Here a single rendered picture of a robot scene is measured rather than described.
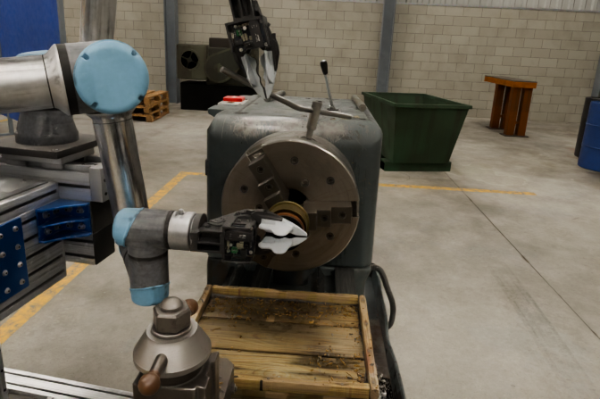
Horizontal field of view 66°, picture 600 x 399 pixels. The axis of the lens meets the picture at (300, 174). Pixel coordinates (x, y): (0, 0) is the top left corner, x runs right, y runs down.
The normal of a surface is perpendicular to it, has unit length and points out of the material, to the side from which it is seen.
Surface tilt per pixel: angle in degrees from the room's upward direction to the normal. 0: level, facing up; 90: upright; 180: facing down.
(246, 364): 0
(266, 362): 0
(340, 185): 90
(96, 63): 89
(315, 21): 90
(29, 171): 90
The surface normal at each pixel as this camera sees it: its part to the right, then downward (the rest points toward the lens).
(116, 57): 0.58, 0.24
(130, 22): -0.06, 0.26
